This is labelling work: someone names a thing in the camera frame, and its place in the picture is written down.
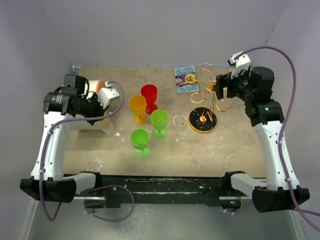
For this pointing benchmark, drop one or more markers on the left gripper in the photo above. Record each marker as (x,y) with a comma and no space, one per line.
(100,110)

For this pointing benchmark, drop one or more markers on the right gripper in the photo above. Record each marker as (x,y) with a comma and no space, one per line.
(225,80)

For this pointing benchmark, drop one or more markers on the clear wine glass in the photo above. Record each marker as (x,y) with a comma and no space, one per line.
(107,126)
(178,128)

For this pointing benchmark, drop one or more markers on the gold wine glass rack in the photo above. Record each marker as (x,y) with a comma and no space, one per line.
(203,119)

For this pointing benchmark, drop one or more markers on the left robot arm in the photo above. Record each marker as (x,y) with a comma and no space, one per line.
(47,181)

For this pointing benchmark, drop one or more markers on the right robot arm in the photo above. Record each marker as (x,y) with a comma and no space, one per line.
(281,184)

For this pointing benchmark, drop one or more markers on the clear wine glass standing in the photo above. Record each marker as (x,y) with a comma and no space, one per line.
(178,128)

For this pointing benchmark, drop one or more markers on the white cylinder with orange lid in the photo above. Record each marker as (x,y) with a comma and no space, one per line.
(94,86)

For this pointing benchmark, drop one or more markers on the treehouse paperback book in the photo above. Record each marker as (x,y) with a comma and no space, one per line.
(185,79)

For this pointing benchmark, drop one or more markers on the orange plastic goblet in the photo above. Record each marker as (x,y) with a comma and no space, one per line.
(138,104)

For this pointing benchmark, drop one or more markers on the green goblet front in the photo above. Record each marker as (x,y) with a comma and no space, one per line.
(140,140)

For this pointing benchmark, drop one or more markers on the green goblet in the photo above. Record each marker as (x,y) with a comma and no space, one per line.
(159,120)
(140,140)

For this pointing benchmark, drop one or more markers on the green goblet rear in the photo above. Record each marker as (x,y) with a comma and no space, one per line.
(159,120)

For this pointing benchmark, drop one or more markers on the red plastic goblet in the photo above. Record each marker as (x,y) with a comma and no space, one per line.
(150,93)

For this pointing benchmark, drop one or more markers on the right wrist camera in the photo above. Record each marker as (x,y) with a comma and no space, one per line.
(239,62)

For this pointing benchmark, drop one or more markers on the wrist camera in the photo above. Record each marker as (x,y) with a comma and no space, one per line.
(106,95)
(239,62)

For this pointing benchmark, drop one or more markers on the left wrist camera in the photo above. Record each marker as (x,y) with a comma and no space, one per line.
(106,95)

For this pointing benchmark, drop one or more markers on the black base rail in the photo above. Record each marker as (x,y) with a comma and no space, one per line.
(165,190)

